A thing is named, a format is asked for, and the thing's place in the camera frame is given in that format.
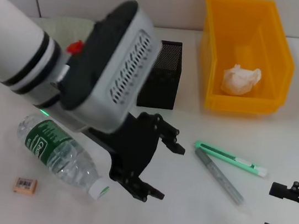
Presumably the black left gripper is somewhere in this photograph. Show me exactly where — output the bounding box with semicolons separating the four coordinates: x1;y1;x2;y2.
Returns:
79;104;190;207

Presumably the green utility knife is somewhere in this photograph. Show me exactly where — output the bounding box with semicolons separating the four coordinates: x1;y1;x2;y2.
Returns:
190;140;271;179

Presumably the clear water bottle green label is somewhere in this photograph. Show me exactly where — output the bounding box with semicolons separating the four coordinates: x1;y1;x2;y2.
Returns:
9;110;119;203

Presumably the white paper ball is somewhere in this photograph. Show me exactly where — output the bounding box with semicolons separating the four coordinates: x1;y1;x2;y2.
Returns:
219;62;264;99

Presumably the red-orange fruit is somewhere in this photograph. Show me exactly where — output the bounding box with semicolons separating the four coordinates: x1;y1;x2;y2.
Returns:
65;38;84;56

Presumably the grey marker pen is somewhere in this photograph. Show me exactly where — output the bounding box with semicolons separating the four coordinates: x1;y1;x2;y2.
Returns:
186;147;259;215

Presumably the black mesh pen holder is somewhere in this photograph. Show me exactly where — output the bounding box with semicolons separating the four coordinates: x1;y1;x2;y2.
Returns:
136;37;186;112

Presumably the small beige barcode eraser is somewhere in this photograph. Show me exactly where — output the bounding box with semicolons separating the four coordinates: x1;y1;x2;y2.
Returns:
11;175;39;196

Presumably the pale green glass fruit plate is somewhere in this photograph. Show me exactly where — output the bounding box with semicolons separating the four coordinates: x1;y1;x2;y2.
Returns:
26;11;98;54

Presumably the yellow plastic storage bin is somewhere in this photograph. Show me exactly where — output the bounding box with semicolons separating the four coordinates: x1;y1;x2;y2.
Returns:
190;0;299;121

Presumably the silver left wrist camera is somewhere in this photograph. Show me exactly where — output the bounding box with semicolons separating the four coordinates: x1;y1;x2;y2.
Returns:
54;0;165;140

